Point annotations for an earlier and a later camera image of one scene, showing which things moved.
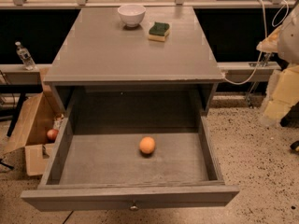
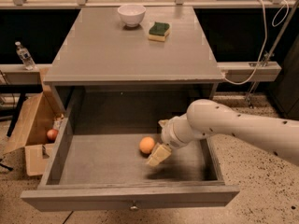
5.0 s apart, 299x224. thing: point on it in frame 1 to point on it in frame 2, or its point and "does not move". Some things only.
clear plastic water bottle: [24, 56] does not move
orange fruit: [147, 145] does not move
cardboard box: [37, 126] does not move
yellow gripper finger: [282, 94] to [160, 153]
